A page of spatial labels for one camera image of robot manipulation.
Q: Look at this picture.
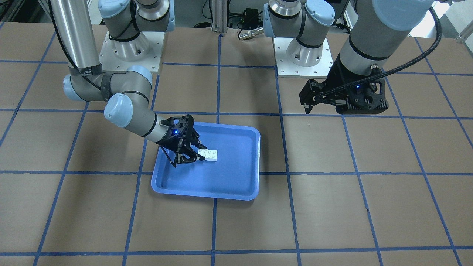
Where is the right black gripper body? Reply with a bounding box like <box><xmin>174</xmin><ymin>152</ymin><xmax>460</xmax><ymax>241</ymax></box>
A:
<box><xmin>157</xmin><ymin>114</ymin><xmax>195</xmax><ymax>155</ymax></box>

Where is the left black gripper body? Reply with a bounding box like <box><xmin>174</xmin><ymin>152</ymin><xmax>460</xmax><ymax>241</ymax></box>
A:
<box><xmin>325</xmin><ymin>59</ymin><xmax>389</xmax><ymax>114</ymax></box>

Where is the white block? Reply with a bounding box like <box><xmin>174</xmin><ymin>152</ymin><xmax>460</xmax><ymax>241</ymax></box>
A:
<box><xmin>198</xmin><ymin>149</ymin><xmax>210</xmax><ymax>159</ymax></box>
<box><xmin>205</xmin><ymin>149</ymin><xmax>218</xmax><ymax>161</ymax></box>

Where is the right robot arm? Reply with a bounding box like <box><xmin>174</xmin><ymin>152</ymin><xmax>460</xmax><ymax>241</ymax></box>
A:
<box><xmin>47</xmin><ymin>0</ymin><xmax>205</xmax><ymax>167</ymax></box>

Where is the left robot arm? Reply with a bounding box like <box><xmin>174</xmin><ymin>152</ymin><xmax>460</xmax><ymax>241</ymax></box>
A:
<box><xmin>263</xmin><ymin>0</ymin><xmax>442</xmax><ymax>115</ymax></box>

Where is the blue plastic tray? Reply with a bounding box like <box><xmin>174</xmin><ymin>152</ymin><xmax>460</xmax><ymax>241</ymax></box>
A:
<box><xmin>151</xmin><ymin>122</ymin><xmax>261</xmax><ymax>201</ymax></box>

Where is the silver metal cylinder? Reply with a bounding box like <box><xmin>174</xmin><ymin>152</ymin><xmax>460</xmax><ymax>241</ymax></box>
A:
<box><xmin>238</xmin><ymin>27</ymin><xmax>265</xmax><ymax>41</ymax></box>

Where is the aluminium frame post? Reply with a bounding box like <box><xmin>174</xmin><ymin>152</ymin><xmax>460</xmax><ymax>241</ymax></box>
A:
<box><xmin>208</xmin><ymin>0</ymin><xmax>229</xmax><ymax>35</ymax></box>

